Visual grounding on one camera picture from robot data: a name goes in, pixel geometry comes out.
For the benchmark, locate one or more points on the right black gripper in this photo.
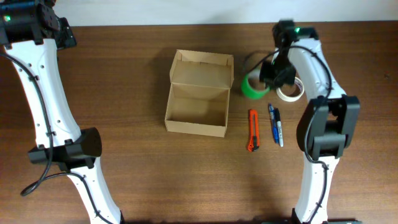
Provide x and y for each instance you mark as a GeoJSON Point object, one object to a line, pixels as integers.
{"type": "Point", "coordinates": [265, 77]}

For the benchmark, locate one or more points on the beige masking tape roll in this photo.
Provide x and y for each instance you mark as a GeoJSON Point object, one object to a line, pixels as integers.
{"type": "Point", "coordinates": [296, 91]}

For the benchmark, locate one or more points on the green tape roll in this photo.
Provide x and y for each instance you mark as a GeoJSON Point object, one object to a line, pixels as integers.
{"type": "Point", "coordinates": [250, 91]}

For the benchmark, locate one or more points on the orange utility knife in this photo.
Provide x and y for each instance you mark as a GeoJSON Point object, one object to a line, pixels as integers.
{"type": "Point", "coordinates": [254, 141]}

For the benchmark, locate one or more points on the cardboard box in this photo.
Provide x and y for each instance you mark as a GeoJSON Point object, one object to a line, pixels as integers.
{"type": "Point", "coordinates": [200, 87]}

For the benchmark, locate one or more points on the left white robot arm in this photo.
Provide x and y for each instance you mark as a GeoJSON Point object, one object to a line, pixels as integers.
{"type": "Point", "coordinates": [31, 35]}

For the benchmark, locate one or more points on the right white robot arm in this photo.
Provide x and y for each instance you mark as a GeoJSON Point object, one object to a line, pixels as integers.
{"type": "Point", "coordinates": [327, 126]}

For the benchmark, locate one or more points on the blue pen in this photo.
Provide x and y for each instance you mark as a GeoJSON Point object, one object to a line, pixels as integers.
{"type": "Point", "coordinates": [273, 122]}

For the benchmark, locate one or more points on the black white marker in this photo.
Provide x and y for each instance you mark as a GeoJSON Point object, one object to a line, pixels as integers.
{"type": "Point", "coordinates": [279, 127]}

